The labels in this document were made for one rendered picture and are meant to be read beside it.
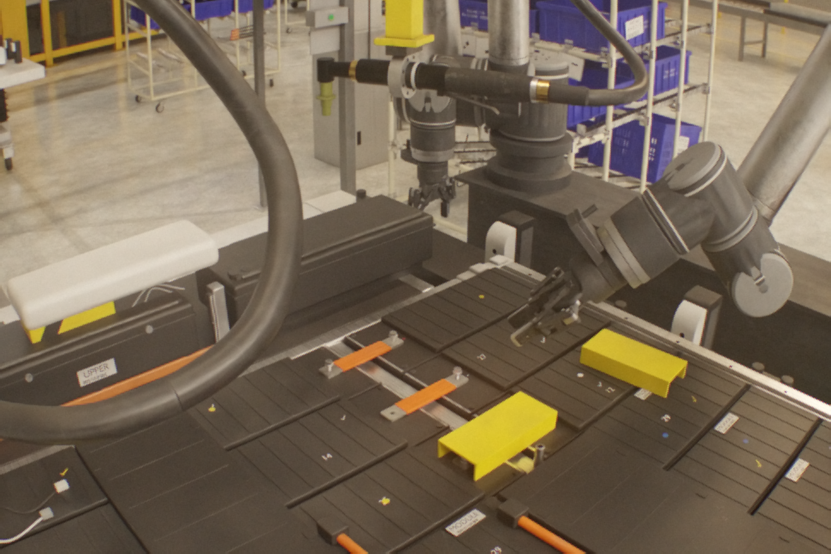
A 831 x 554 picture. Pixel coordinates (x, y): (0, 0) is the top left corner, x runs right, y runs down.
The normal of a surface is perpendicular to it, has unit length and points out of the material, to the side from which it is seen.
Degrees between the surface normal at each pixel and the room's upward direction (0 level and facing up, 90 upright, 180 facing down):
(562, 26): 95
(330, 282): 90
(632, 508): 0
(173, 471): 0
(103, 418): 45
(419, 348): 0
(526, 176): 23
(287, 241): 36
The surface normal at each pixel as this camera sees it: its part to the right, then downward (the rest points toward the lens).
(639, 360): 0.00, -0.90
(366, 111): 0.67, 0.32
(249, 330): 0.30, -0.47
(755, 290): -0.13, 0.43
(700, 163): -0.61, -0.71
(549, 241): -0.71, 0.30
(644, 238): -0.29, 0.09
